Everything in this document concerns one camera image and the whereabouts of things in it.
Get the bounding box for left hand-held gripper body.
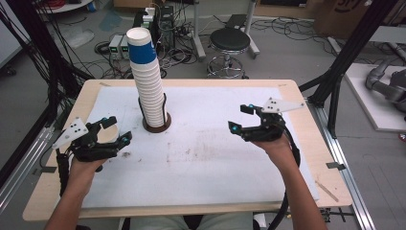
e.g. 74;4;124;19
52;117;122;163

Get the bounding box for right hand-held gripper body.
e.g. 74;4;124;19
241;97;305;144

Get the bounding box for stack of paper cups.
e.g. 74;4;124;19
125;27;168;128

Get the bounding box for person's left hand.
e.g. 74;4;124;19
69;156;108;185

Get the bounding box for person's right hand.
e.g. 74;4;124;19
251;133;293;165

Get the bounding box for black tape strip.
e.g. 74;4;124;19
32;165;58;176
326;161;347;172

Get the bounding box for white table mat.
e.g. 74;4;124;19
80;85;321;210

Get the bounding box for black round stool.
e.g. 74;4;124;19
206;27;252;80

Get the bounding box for grey power supply unit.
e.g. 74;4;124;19
119;35;131;60
108;34;124;60

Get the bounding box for white desk leg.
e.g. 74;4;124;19
191;0;207;60
243;0;260;59

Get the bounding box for thin wooden stick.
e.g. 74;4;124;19
314;179;340;203

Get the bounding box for person's legs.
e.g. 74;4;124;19
128;213;254;230

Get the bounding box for white platform board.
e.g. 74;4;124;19
344;62;406;133

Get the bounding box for black computer tower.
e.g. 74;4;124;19
157;5;176;50

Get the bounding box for white round table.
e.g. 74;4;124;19
35;0;94;14

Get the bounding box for cardboard box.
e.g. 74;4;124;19
313;0;406;40

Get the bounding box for right hand-held gripper cable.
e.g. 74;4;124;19
267;123;302;230

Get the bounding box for hand-held gripper cable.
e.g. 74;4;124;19
267;123;302;230
55;149;72;197

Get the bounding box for left hand-held gripper cable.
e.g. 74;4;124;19
55;149;72;197

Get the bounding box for aluminium rail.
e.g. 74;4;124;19
305;98;377;230
0;125;56;215

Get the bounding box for black frame with cables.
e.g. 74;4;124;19
0;0;94;190

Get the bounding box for black metal frame post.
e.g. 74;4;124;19
299;0;400;139

